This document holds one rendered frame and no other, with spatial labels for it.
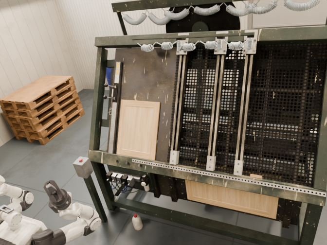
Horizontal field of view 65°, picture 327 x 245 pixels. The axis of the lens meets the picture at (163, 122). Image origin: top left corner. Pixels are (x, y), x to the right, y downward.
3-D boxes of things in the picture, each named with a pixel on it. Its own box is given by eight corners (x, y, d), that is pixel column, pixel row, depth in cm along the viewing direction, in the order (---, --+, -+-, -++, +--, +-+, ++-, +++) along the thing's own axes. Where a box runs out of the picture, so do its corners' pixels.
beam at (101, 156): (94, 159, 289) (87, 160, 279) (95, 148, 289) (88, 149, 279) (322, 202, 201) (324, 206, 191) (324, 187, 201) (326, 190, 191)
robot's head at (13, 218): (15, 231, 137) (8, 220, 133) (4, 225, 142) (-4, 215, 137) (26, 221, 142) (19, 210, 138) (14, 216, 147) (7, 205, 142)
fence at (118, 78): (110, 152, 273) (108, 152, 270) (118, 62, 271) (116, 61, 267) (114, 153, 271) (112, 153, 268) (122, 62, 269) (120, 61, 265)
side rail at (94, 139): (95, 148, 289) (88, 149, 279) (103, 50, 286) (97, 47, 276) (99, 149, 287) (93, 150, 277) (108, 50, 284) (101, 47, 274)
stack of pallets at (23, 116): (58, 109, 595) (44, 74, 551) (86, 113, 560) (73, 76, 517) (14, 139, 505) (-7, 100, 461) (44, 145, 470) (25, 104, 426)
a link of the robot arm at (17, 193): (14, 182, 168) (34, 190, 185) (0, 184, 170) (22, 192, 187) (10, 199, 163) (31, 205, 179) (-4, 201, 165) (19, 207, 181)
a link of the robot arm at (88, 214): (86, 208, 143) (104, 214, 159) (75, 198, 149) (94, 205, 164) (74, 225, 140) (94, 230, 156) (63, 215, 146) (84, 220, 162)
